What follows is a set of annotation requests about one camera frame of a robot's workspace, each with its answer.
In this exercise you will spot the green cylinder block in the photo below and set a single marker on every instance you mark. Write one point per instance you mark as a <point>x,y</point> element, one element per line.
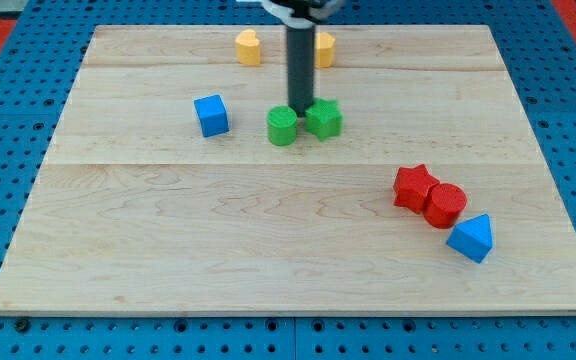
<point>281,125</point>

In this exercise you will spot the green star block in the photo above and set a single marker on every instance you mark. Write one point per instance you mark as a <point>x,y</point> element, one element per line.
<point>324,119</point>

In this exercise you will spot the red star block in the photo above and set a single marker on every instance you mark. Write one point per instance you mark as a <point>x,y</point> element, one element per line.
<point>412,186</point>

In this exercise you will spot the blue cube block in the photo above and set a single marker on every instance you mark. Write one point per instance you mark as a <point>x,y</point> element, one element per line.
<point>212,115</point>

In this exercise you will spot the light wooden board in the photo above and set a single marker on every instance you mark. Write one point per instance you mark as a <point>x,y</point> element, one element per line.
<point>134,213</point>

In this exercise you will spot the yellow heart block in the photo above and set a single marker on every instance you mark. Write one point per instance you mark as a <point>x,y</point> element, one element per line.
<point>248,48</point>

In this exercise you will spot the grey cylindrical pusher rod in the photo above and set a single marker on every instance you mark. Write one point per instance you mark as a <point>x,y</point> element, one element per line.
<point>300,57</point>

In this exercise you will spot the yellow pentagon block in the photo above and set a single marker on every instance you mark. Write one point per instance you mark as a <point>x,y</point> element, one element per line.
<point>325,45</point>

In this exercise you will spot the red cylinder block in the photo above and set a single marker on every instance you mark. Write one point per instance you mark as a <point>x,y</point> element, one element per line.
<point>444,206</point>

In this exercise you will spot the blue triangle block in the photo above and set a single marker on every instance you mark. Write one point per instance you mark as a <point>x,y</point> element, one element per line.
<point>473,238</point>

